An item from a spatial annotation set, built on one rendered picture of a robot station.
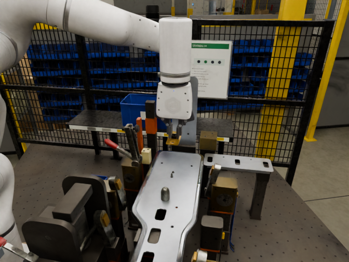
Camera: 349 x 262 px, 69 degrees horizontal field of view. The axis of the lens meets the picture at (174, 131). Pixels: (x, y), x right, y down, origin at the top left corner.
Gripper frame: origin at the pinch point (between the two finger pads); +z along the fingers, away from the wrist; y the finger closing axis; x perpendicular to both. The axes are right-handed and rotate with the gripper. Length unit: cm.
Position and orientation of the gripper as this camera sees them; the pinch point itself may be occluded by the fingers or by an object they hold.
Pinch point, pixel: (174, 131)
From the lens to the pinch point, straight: 77.4
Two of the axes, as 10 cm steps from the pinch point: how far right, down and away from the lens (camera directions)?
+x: 1.8, -4.4, 8.8
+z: -0.1, 8.9, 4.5
